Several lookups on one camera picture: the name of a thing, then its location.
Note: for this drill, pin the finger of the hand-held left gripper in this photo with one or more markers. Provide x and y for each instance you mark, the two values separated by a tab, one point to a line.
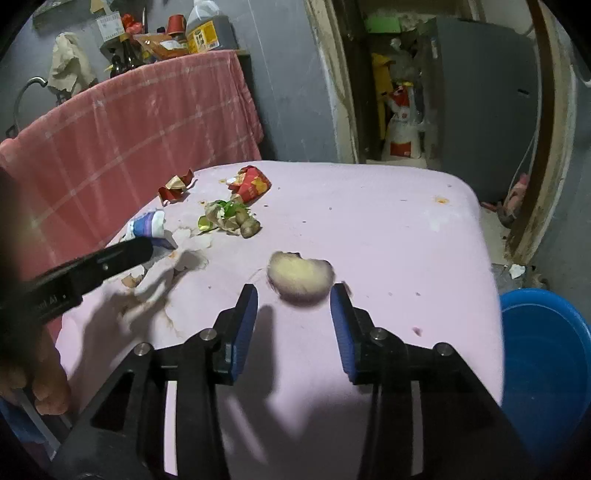
124	258

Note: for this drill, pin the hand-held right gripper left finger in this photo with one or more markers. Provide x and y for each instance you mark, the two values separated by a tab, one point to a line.
242	323

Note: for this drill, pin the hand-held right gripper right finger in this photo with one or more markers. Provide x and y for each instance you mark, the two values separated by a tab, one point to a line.
344	332

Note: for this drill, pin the white blue wrapper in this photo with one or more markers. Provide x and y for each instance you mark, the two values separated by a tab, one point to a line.
147	224

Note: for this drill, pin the pale bun piece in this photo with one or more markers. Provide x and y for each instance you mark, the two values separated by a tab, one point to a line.
300	274

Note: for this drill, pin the red brown carton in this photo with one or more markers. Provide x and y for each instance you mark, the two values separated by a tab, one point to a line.
173	189

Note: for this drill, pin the brown fruit pieces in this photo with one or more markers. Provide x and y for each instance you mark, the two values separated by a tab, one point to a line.
249	227

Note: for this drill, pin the green vegetable scraps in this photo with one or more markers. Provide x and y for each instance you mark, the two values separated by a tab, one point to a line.
217	212

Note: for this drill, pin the red gold snack packet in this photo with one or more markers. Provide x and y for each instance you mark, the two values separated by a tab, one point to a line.
251	184

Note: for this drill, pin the blue plastic basin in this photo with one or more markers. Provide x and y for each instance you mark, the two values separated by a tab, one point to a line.
545	369

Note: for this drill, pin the person's left hand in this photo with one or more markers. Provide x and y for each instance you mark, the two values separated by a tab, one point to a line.
41	369

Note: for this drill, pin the pink floral blanket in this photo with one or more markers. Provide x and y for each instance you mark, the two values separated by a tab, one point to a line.
369	230

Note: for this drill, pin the salmon checked towel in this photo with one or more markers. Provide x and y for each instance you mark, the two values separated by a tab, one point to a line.
138	129

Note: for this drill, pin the blue clothing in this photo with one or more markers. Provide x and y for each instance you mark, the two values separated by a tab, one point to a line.
18	429

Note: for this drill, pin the white paper scrap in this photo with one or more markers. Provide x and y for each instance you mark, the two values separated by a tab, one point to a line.
517	271

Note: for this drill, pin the dark sauce bottle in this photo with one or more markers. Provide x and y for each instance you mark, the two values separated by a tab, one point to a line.
118	64
134	55

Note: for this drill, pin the metal faucet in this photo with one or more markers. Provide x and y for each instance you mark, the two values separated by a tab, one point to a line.
27	85

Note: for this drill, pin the beige hanging cloth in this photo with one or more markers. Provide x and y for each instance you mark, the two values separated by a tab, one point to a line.
69	60

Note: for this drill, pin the red white sack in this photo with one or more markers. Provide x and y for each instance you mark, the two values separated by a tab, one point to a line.
404	134

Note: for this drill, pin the orange packet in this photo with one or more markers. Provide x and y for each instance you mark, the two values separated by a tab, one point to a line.
164	46

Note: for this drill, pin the pink plastic item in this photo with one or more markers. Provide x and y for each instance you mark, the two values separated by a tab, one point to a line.
516	194

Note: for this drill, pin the red orange hanging bag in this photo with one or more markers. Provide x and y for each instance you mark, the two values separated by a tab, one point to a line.
130	23

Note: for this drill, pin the red cup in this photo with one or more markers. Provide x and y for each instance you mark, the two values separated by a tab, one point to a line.
176	25

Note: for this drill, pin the large cooking oil bottle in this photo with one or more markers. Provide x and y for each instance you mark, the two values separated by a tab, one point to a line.
207	32

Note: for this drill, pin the yellow plastic bag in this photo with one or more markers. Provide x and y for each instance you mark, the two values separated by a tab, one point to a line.
381	83

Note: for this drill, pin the green box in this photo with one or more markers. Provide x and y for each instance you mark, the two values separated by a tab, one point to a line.
382	23

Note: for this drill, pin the wooden door frame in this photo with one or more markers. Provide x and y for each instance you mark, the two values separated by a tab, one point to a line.
337	92

